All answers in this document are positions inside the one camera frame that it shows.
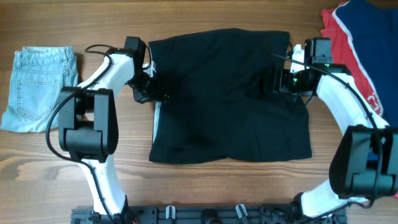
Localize red and navy shirt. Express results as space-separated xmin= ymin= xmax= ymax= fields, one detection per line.
xmin=320 ymin=0 xmax=397 ymax=128

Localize left black cable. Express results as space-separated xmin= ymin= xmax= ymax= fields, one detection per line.
xmin=45 ymin=44 xmax=153 ymax=224

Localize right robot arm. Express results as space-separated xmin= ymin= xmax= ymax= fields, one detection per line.
xmin=268 ymin=38 xmax=397 ymax=223

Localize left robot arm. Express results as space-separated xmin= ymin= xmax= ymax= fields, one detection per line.
xmin=53 ymin=36 xmax=168 ymax=223

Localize folded light blue denim shorts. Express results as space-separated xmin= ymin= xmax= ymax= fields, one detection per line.
xmin=1 ymin=46 xmax=78 ymax=133

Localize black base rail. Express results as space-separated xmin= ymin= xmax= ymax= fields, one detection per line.
xmin=70 ymin=203 xmax=348 ymax=224

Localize black shorts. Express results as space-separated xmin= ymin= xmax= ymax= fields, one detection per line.
xmin=149 ymin=29 xmax=312 ymax=164

